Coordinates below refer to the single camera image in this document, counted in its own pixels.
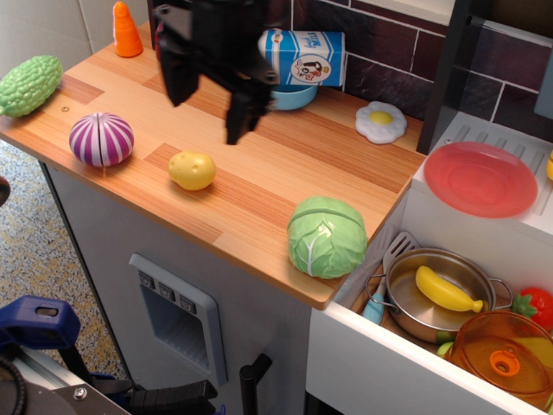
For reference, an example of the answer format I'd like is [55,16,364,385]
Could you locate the toy fried egg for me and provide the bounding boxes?
[355,101,407,144]

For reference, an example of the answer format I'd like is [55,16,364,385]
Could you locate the light blue utensil handle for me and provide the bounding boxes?
[362,275,386,325]

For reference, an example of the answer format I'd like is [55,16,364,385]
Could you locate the steel pot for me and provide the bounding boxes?
[371,248,513,344]

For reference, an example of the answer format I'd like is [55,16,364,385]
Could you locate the upright orange toy carrot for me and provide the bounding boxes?
[112,1,143,58]

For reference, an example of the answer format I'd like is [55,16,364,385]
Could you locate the blue clamp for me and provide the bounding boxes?
[1,295,80,353]

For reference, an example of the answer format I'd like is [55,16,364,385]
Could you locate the black door handle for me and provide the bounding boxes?
[239,354,272,415]

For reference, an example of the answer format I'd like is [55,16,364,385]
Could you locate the black ribbed clamp grip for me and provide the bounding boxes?
[125,380,218,414]

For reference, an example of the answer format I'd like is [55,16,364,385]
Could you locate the red plastic plate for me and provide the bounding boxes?
[423,142,538,219]

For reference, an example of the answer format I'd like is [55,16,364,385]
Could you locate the orange transparent lid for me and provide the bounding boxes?
[444,311,552,412]

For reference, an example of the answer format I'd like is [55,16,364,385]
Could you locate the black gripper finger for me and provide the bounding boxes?
[226,92,264,145]
[160,45,199,106]

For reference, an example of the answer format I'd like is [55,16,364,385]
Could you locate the red toy strawberry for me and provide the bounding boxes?
[511,287,552,332]

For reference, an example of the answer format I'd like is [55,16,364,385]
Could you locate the grey ice dispenser panel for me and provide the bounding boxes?
[129,252,228,386]

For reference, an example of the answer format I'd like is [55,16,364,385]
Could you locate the grey slotted spatula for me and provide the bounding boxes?
[382,231,421,272]

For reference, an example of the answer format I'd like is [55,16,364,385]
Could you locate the green toy piece in sink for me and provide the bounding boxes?
[435,330,457,358]

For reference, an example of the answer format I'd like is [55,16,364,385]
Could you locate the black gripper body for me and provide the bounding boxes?
[153,0,281,114]

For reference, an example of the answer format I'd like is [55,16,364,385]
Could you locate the green toy bitter gourd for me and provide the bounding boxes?
[1,55,63,118]

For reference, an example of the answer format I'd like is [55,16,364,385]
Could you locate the yellow toy banana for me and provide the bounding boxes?
[415,265,483,313]

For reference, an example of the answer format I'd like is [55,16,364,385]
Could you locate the green toy cabbage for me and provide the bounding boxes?
[287,196,368,279]

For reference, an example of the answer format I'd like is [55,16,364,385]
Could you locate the yellow toy at right edge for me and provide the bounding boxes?
[546,151,553,181]

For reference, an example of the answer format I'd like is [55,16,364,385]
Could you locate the purple striped toy onion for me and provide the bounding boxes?
[69,112,134,167]

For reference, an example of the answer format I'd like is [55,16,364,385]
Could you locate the blue white milk carton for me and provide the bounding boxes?
[257,29,346,86]

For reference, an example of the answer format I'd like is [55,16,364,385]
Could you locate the light blue bowl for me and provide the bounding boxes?
[271,85,318,111]

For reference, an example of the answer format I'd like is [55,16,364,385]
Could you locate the yellow toy potato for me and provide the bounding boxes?
[168,151,217,191]

